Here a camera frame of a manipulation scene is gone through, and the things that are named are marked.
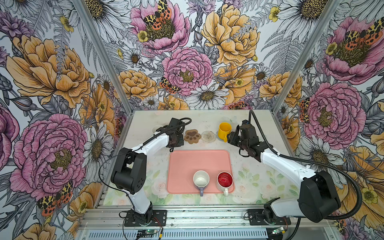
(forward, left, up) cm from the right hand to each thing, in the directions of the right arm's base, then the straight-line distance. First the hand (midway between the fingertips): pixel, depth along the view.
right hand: (230, 140), depth 87 cm
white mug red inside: (-18, +4, -12) cm, 23 cm away
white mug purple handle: (-17, +18, -12) cm, 27 cm away
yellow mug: (+13, +1, -5) cm, 14 cm away
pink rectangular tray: (-7, +28, -15) cm, 33 cm away
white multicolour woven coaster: (+12, +11, -13) cm, 21 cm away
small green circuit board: (-40, +44, -14) cm, 61 cm away
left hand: (+1, +31, -6) cm, 32 cm away
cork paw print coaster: (+13, +22, -13) cm, 29 cm away
